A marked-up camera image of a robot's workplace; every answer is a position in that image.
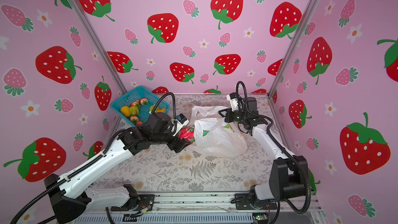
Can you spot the yellow fake lemon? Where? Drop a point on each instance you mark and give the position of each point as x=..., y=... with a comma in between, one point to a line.
x=125, y=111

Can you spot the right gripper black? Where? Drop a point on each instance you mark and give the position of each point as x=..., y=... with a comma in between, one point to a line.
x=227, y=116

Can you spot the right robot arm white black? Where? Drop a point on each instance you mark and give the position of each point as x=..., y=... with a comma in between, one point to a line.
x=288, y=181

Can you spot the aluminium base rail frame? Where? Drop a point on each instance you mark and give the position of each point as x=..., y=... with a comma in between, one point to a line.
x=218, y=207

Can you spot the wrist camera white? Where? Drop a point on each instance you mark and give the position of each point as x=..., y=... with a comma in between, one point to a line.
x=236, y=102
x=182, y=120

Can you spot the teal plastic mesh basket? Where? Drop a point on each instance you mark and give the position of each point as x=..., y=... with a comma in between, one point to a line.
x=131, y=96

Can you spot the orange yellow fake mango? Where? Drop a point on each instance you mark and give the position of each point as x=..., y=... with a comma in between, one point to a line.
x=161, y=110

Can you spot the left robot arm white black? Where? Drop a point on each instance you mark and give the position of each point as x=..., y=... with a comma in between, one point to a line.
x=69, y=193

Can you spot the green fake lime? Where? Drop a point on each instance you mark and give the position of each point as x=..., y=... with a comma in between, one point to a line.
x=134, y=110

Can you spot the small red fake strawberry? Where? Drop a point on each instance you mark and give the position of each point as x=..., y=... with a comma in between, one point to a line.
x=134, y=119

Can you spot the white lemon print plastic bag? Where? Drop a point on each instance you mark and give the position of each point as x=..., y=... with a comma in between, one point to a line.
x=213, y=136

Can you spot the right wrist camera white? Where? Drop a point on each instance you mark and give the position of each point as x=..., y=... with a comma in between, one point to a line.
x=236, y=102

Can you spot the pink fake dragon fruit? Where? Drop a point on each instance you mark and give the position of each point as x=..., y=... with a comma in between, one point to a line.
x=187, y=133

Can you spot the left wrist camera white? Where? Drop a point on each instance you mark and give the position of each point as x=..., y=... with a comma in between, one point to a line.
x=182, y=120

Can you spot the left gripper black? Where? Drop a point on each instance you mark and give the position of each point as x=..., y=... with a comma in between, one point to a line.
x=175, y=145

